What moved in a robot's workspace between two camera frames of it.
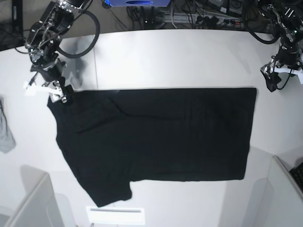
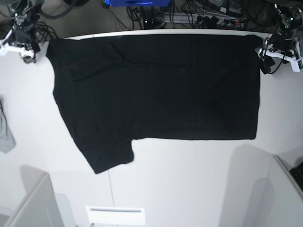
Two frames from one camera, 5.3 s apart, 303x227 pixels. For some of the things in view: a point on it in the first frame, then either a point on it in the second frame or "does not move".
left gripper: x=51 y=72 → x=24 y=43
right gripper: x=284 y=58 → x=282 y=44
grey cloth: x=7 y=142 does not move
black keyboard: x=297 y=173 does not move
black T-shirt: x=113 y=137 → x=111 y=90
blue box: x=139 y=3 does not move
